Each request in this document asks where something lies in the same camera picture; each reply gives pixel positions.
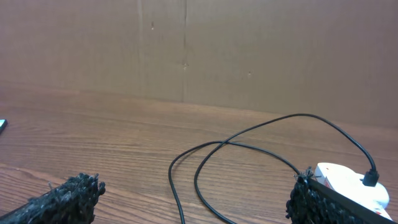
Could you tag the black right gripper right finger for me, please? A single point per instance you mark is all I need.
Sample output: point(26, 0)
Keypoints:
point(313, 203)

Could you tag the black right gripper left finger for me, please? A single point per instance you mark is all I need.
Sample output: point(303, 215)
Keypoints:
point(70, 203)

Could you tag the blue smartphone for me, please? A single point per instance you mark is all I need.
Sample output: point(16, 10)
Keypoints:
point(3, 124)

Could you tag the white charger adapter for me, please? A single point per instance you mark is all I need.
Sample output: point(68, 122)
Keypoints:
point(351, 186)

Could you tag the white power strip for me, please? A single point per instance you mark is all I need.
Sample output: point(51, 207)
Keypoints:
point(325, 170)

